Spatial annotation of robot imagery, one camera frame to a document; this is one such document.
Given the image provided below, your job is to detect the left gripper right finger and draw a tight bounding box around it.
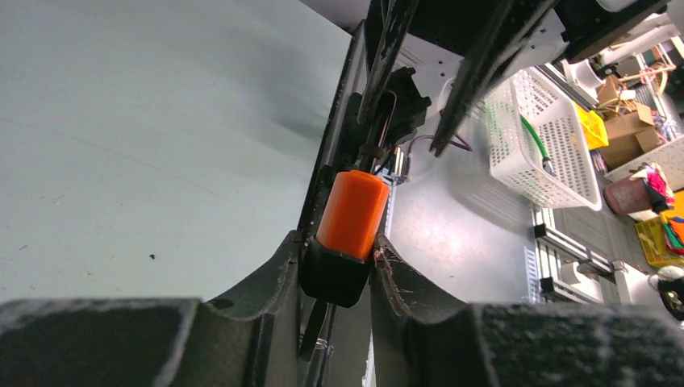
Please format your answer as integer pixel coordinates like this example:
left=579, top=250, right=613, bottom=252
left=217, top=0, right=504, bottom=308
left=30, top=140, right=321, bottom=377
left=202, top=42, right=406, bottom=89
left=370, top=234, right=683, bottom=386

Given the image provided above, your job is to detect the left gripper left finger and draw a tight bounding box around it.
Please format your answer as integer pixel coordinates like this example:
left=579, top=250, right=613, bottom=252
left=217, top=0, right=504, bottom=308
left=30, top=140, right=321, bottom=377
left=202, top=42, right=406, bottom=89
left=1, top=231, right=301, bottom=386

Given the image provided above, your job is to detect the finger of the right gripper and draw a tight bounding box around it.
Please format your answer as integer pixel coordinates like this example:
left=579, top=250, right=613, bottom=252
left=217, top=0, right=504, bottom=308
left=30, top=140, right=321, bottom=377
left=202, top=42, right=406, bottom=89
left=358, top=0, right=419, bottom=123
left=430, top=1, right=556, bottom=157

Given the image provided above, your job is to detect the orange black padlock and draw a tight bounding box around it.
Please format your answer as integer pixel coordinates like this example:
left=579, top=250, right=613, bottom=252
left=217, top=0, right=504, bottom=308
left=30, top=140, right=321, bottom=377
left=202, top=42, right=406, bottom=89
left=298, top=90, right=398, bottom=363

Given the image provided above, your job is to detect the white plastic basket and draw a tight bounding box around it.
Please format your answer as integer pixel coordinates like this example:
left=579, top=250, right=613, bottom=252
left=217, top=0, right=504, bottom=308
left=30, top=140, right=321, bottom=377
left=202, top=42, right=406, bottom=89
left=484, top=68, right=603, bottom=211

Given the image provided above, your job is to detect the yellow plastic crate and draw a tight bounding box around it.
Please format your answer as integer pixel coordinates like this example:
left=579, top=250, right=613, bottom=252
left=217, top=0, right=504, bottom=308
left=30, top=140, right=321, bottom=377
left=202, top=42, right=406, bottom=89
left=574, top=103, right=609, bottom=150

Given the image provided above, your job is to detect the cardboard box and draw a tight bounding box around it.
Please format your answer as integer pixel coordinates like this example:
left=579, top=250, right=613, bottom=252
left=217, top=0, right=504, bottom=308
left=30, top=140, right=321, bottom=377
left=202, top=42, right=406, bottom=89
left=595, top=76, right=663, bottom=171

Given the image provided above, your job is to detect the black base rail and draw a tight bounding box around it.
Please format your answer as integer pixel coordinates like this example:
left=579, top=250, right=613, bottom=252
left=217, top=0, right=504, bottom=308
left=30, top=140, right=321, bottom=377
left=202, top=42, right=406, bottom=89
left=297, top=21, right=365, bottom=242

